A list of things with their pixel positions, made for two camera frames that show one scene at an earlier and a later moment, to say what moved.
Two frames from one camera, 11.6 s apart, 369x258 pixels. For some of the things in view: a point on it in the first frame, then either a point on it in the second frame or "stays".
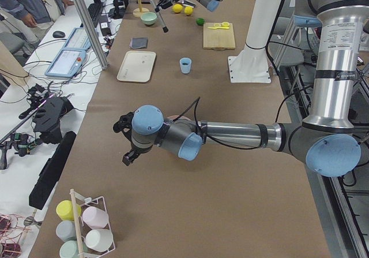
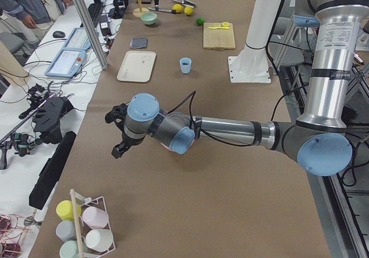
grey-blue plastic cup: [66, 230] stays
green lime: [200, 21] stays
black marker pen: [161, 21] -> [173, 11]
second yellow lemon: [188, 10] stays
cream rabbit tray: [136, 66] stays
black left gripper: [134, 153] -> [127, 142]
